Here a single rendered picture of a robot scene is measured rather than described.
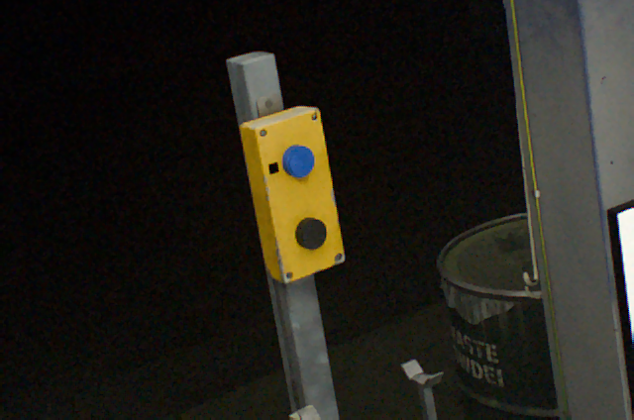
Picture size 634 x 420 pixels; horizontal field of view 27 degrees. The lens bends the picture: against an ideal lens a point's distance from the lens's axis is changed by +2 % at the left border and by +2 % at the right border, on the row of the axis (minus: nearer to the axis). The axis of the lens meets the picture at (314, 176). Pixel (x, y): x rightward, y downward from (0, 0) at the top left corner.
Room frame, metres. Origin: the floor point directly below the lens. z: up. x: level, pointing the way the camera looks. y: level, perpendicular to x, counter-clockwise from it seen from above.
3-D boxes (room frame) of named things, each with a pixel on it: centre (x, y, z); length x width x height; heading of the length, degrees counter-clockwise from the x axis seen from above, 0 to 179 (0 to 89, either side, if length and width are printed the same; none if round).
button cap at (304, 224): (1.97, 0.02, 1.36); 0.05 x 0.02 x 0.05; 120
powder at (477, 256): (3.00, -0.54, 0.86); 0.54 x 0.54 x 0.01
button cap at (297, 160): (1.97, 0.02, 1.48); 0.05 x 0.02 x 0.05; 120
